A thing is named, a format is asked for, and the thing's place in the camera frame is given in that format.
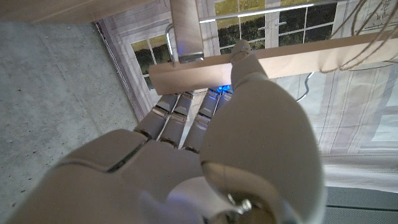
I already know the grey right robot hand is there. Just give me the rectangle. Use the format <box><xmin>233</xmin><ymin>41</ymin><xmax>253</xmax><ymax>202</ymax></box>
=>
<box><xmin>6</xmin><ymin>39</ymin><xmax>327</xmax><ymax>224</ymax></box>

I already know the jute thread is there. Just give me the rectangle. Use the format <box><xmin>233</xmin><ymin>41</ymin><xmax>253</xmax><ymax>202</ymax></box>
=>
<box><xmin>320</xmin><ymin>0</ymin><xmax>398</xmax><ymax>74</ymax></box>

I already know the printed window backdrop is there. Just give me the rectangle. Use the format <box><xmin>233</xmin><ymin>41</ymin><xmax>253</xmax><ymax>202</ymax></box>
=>
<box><xmin>93</xmin><ymin>0</ymin><xmax>398</xmax><ymax>194</ymax></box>

